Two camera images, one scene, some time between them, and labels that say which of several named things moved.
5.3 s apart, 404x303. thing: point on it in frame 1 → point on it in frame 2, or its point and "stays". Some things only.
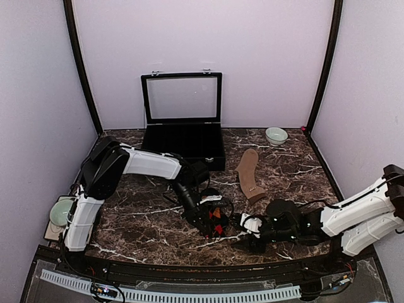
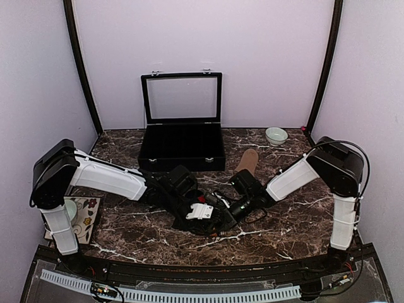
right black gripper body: x=290 y=234 → x=245 y=213
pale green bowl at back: x=276 y=136 stays
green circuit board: x=104 y=290 stays
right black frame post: x=338 y=23 stays
